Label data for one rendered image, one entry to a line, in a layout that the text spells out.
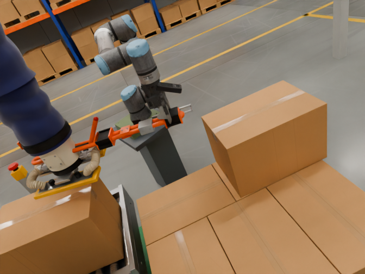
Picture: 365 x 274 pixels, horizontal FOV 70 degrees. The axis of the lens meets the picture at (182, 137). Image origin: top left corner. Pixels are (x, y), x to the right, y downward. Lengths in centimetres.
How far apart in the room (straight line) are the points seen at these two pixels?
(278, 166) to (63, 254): 129
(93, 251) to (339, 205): 133
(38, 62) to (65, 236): 743
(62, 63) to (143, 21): 268
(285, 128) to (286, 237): 56
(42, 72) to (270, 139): 779
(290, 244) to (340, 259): 21
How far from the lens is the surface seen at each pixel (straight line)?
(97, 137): 134
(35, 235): 157
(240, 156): 145
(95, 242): 156
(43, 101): 129
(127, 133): 127
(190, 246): 156
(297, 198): 163
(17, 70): 124
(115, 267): 170
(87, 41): 845
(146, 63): 110
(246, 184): 160
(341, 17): 405
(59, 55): 855
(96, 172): 136
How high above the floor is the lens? 182
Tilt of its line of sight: 34 degrees down
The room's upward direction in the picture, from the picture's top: 22 degrees counter-clockwise
